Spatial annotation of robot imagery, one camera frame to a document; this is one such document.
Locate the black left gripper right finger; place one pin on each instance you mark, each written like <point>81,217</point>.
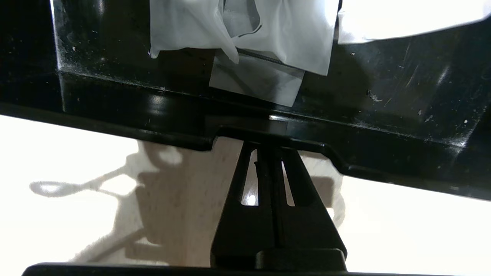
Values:
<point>310,226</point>

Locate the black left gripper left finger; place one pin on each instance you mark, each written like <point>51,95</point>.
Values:
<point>241,230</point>

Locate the black box drawer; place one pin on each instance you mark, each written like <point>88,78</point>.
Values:
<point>383,115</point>

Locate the sachet with green label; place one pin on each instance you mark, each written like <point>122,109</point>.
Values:
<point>291,34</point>

